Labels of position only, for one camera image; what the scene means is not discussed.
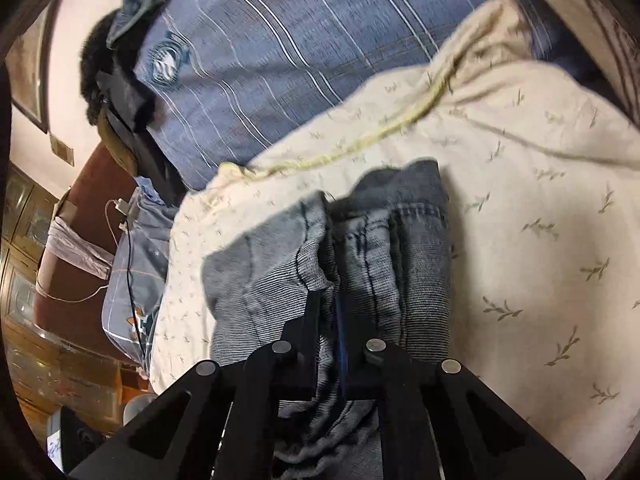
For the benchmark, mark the black leather jacket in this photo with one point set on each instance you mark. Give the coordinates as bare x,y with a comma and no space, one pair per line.
150,160

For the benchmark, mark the framed wall picture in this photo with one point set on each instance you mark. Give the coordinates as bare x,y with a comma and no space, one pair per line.
27,75

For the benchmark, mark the blue patterned pillow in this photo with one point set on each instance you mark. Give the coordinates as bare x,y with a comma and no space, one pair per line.
145,250

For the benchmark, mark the white charger plug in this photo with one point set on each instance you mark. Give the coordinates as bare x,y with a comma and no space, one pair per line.
122,205

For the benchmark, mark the striped beige pillow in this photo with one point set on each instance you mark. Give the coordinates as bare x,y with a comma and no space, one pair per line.
615,50

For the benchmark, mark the cream leaf-print blanket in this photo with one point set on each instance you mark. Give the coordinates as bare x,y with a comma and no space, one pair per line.
525,185

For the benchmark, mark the wooden cabinet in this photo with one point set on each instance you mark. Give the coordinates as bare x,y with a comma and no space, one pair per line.
50,375

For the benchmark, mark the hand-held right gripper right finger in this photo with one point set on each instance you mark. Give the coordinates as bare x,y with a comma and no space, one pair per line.
343,345

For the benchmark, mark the brown headboard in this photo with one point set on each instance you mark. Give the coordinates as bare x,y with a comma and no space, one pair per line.
75,320

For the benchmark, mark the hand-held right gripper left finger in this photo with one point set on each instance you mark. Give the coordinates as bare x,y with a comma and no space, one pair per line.
310,330

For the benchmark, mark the olive green cloth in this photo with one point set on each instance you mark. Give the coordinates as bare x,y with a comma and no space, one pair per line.
117,147

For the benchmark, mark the wall switch plate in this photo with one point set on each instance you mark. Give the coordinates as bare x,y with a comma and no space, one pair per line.
62,150

